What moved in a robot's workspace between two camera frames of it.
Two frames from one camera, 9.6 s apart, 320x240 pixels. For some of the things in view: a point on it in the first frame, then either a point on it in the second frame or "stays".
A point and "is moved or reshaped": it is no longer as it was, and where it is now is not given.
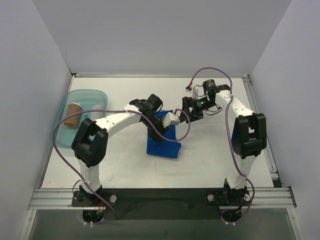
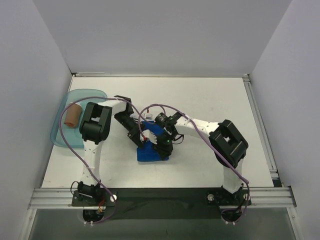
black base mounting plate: [162, 204] stays
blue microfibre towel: [170, 149] is moved or reshaped
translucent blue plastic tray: [65, 136] stays
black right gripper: [189, 108] -> [163, 147]
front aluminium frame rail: [263, 198] stays
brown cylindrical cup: [74, 121] stays
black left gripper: [157, 126] -> [136, 137]
